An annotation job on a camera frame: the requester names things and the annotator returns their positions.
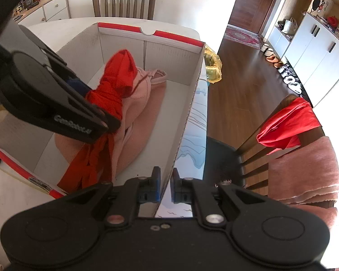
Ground brown wooden door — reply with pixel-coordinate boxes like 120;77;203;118
229;0;281;36

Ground white and wood wall cabinet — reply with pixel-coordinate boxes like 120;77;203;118
267;0;339;108

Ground pink garment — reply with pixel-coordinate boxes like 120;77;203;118
55;67;168;184

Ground red knotted cloth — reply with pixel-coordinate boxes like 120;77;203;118
57;49;137;194

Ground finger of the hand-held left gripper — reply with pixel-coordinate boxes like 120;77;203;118
65;89;122;135
40;44;89;95

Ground white tote bag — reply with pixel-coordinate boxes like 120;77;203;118
281;18;298;36

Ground wooden sideboard with white drawers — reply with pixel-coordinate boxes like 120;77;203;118
13;0;71;24

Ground yellow plastic bag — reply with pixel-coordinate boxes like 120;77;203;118
205;49;222;84

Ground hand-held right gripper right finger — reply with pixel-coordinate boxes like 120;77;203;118
171;168;274;229

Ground red patterned rug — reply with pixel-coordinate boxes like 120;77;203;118
224;25;262;50

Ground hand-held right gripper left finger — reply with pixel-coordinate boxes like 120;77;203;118
55;166;161;229

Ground white refrigerator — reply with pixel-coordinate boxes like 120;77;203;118
312;63;339;139

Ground row of shoes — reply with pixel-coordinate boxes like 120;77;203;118
260;44;303;95

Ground pink towel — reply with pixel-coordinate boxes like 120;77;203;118
267;136;339;226

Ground wooden chair with black seat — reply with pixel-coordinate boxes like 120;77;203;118
203;94;339;204

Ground red and white cardboard box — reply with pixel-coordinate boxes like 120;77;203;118
0;22;206;218

